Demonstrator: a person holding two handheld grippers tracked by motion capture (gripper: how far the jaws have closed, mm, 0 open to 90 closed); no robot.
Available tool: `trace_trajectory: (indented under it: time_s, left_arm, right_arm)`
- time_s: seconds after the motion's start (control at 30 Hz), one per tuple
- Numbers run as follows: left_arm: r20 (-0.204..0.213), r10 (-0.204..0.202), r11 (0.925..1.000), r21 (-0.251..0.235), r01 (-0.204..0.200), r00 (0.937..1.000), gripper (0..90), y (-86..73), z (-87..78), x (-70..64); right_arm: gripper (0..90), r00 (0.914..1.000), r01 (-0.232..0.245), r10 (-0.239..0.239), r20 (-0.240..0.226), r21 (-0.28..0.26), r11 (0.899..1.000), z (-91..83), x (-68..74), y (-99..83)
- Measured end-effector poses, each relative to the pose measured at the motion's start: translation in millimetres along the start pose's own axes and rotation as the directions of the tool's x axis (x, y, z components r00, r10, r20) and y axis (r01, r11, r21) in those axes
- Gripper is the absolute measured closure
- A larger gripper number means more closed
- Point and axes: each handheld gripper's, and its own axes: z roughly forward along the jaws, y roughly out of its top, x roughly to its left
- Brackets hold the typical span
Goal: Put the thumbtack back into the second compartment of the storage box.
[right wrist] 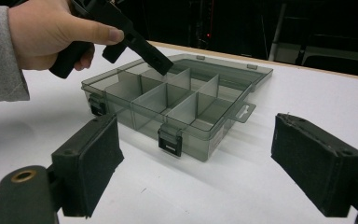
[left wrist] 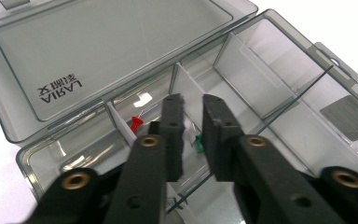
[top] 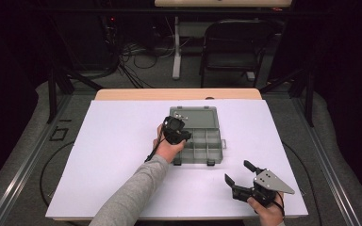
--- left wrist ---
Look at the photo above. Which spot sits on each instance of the green pushpin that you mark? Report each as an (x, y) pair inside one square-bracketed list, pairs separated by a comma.
[(199, 143)]

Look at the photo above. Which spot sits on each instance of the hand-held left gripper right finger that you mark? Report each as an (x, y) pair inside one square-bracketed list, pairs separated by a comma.
[(261, 174)]

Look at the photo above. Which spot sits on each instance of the clear plastic organizer box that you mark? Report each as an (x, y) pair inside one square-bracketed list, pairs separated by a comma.
[(338, 25)]

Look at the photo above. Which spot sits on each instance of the red pushpin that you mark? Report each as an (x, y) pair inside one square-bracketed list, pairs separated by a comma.
[(136, 123)]

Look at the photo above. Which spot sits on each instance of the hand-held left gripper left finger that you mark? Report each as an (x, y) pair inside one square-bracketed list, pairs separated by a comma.
[(149, 174)]

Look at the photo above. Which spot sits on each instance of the grey plastic compartment box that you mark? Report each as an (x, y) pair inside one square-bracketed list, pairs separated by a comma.
[(105, 46)]

